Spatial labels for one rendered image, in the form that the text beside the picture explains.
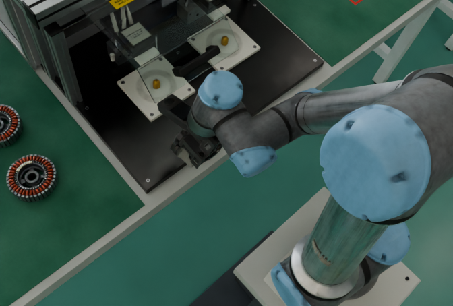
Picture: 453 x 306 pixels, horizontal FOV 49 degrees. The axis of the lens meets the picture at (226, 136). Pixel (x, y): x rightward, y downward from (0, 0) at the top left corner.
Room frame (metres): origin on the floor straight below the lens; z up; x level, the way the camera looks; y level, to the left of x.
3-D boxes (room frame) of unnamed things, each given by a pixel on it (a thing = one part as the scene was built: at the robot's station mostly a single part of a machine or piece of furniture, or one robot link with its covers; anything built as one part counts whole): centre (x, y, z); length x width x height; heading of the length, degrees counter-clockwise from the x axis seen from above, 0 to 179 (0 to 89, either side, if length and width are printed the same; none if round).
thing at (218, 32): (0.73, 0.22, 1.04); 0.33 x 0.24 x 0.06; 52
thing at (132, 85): (0.72, 0.21, 0.78); 0.15 x 0.15 x 0.01; 52
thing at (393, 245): (0.33, -0.31, 1.02); 0.13 x 0.12 x 0.14; 134
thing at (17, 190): (0.40, 0.43, 0.77); 0.11 x 0.11 x 0.04
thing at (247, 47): (0.91, 0.06, 0.78); 0.15 x 0.15 x 0.01; 52
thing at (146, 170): (0.82, 0.15, 0.76); 0.64 x 0.47 x 0.02; 142
